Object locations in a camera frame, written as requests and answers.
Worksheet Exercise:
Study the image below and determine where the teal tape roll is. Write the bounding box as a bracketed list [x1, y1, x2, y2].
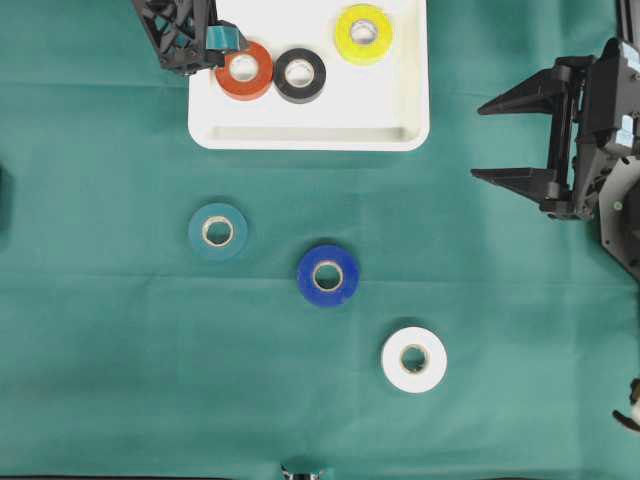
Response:
[188, 203, 249, 262]

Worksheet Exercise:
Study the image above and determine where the white plastic tray case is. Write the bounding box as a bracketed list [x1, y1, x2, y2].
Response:
[188, 1, 430, 151]

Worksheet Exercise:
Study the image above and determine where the small white black object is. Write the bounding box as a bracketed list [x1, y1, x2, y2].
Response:
[612, 378, 640, 433]

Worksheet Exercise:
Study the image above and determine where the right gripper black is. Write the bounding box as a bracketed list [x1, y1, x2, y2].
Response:
[471, 38, 639, 220]

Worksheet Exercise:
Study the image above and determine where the red tape roll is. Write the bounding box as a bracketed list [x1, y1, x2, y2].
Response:
[214, 41, 274, 101]

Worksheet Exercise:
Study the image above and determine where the blue tape roll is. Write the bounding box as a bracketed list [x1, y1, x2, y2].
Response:
[296, 245, 359, 308]

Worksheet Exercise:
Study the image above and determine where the white tape roll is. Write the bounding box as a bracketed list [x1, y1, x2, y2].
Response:
[380, 327, 448, 394]

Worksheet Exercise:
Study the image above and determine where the table-level camera mount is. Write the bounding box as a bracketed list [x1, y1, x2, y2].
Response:
[280, 464, 324, 480]

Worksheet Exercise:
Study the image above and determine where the green table cloth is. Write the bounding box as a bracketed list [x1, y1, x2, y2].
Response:
[1, 1, 639, 479]

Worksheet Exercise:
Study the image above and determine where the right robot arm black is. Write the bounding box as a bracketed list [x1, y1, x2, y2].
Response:
[471, 38, 639, 277]

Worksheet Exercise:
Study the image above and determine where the black rail right edge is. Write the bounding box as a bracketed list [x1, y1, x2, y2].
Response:
[615, 0, 640, 50]

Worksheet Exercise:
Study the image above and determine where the black block left edge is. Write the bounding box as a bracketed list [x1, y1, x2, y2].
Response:
[0, 166, 15, 236]

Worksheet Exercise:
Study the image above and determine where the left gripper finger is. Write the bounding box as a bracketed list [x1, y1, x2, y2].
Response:
[205, 21, 249, 68]
[132, 0, 210, 75]

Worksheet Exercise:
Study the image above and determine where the yellow tape roll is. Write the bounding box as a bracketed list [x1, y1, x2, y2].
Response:
[334, 4, 393, 66]

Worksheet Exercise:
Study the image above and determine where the black tape roll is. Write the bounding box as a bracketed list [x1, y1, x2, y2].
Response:
[273, 48, 326, 104]

